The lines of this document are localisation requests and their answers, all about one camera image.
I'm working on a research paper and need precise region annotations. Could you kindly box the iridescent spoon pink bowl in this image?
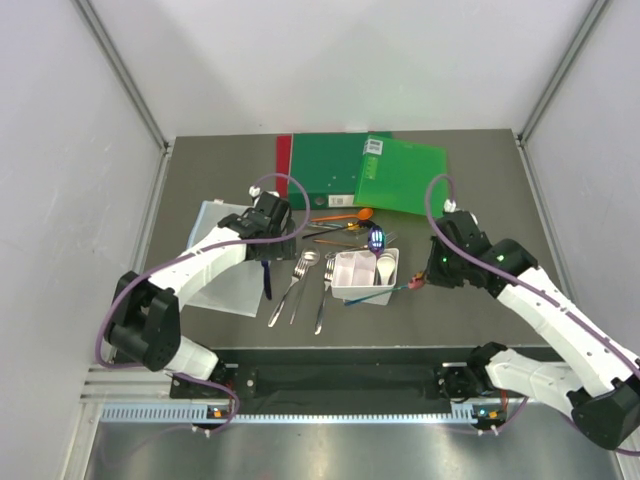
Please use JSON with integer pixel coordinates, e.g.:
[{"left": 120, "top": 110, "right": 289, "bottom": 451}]
[{"left": 344, "top": 276, "right": 425, "bottom": 306}]

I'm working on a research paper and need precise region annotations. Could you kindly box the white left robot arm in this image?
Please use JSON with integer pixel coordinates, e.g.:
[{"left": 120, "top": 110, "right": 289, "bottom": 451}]
[{"left": 96, "top": 192, "right": 296, "bottom": 397}]

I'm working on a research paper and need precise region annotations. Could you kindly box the red folder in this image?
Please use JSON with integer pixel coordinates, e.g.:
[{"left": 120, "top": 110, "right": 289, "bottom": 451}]
[{"left": 276, "top": 135, "right": 293, "bottom": 174}]

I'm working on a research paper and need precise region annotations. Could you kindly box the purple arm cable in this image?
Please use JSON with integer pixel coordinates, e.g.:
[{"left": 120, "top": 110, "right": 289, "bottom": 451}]
[
  {"left": 424, "top": 173, "right": 640, "bottom": 456},
  {"left": 94, "top": 172, "right": 311, "bottom": 436}
]

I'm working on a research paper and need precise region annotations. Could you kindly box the dark blue table knife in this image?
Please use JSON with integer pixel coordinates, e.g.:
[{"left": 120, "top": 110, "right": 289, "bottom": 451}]
[{"left": 261, "top": 260, "right": 272, "bottom": 301}]

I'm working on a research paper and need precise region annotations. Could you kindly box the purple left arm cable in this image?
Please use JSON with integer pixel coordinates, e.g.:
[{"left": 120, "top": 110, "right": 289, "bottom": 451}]
[{"left": 94, "top": 172, "right": 311, "bottom": 436}]

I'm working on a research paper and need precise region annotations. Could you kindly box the orange plastic spoon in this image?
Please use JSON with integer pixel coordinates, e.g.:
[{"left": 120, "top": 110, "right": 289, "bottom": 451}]
[{"left": 312, "top": 207, "right": 374, "bottom": 223}]

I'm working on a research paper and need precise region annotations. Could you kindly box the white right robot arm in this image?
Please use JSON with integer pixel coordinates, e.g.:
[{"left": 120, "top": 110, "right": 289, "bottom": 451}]
[{"left": 425, "top": 210, "right": 639, "bottom": 450}]

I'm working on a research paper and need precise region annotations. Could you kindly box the dark green ring binder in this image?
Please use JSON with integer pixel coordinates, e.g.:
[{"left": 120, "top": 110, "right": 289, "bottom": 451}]
[{"left": 288, "top": 131, "right": 393, "bottom": 209}]

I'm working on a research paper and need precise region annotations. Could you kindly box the clear mesh zip pouch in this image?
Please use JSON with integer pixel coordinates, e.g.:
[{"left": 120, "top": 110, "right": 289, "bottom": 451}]
[{"left": 186, "top": 200, "right": 264, "bottom": 318}]

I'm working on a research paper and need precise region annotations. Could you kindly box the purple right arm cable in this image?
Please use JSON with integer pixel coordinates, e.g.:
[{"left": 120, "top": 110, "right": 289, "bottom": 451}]
[{"left": 424, "top": 173, "right": 640, "bottom": 456}]

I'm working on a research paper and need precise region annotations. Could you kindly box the white divided plastic container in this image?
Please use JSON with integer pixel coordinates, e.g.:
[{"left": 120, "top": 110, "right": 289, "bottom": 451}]
[{"left": 331, "top": 248, "right": 399, "bottom": 306}]

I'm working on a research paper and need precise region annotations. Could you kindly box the silver spoon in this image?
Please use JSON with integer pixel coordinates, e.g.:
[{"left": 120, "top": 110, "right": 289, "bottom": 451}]
[{"left": 289, "top": 248, "right": 320, "bottom": 325}]

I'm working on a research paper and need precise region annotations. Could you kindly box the grey slotted cable duct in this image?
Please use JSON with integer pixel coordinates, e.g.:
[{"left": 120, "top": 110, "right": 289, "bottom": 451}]
[{"left": 100, "top": 403, "right": 478, "bottom": 424}]

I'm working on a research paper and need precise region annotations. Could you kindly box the light green plastic folder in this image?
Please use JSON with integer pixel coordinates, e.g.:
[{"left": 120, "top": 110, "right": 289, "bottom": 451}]
[{"left": 354, "top": 135, "right": 448, "bottom": 216}]

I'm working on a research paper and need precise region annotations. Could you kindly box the white ceramic spoon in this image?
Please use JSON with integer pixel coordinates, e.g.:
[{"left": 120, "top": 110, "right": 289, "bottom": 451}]
[{"left": 376, "top": 253, "right": 396, "bottom": 286}]

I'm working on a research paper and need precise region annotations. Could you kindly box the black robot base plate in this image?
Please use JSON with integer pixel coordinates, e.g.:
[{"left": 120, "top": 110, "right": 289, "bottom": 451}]
[{"left": 174, "top": 363, "right": 494, "bottom": 401}]

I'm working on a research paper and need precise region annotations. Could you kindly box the iridescent purple ornate spoon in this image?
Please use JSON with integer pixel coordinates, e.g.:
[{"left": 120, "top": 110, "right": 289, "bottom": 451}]
[{"left": 367, "top": 225, "right": 386, "bottom": 258}]

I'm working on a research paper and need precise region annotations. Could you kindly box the black iridescent spoon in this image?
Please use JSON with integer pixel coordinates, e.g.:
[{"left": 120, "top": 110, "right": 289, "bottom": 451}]
[{"left": 302, "top": 220, "right": 374, "bottom": 239}]

